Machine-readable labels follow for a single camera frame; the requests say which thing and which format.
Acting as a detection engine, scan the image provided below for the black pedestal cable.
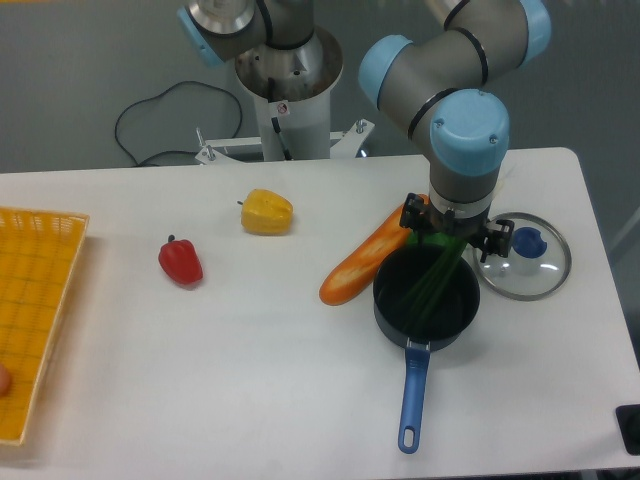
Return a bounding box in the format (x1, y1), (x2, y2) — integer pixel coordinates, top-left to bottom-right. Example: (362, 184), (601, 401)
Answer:
(267, 77), (294, 162)

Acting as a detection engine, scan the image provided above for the yellow bell pepper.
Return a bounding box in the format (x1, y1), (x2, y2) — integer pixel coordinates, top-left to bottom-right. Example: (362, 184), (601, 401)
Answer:
(238, 189), (294, 235)

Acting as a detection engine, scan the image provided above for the orange baguette bread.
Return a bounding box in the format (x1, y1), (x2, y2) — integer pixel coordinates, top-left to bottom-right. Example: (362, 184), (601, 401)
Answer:
(318, 204), (410, 306)

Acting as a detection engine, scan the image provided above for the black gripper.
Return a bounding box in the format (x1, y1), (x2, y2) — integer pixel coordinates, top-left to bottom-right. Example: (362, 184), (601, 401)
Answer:
(399, 193), (515, 264)

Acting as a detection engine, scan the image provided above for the glass pot lid blue knob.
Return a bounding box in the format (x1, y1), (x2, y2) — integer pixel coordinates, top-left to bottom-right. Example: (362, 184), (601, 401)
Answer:
(472, 211), (573, 302)

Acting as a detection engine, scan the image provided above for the green bell pepper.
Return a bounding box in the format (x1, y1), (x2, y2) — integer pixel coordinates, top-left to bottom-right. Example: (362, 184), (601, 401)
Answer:
(405, 232), (460, 249)

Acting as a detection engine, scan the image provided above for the red bell pepper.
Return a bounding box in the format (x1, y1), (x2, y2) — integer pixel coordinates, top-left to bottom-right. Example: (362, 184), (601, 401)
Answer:
(158, 235), (204, 287)

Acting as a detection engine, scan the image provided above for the black floor cable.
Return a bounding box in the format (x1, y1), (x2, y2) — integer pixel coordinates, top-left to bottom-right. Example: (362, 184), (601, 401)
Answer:
(113, 80), (244, 168)

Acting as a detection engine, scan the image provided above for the green onion stalk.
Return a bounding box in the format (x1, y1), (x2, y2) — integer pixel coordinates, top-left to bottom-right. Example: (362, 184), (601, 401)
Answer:
(399, 164), (519, 337)

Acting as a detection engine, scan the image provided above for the yellow woven basket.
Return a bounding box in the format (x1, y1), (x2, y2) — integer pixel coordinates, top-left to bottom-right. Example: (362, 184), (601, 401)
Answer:
(1, 207), (89, 446)

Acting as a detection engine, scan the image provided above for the black device at table edge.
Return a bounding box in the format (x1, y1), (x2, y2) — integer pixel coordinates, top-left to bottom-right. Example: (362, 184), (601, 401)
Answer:
(615, 404), (640, 456)

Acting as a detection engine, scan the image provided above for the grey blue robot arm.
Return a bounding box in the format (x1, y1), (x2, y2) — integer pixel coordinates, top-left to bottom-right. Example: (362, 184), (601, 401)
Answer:
(177, 1), (551, 257)

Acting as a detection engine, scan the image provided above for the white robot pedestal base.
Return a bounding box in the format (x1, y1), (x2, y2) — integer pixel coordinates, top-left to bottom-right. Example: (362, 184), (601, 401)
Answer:
(193, 24), (376, 165)

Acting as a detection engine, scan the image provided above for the black pot blue handle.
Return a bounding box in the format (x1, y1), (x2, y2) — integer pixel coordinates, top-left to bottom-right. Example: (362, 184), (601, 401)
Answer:
(373, 245), (480, 454)

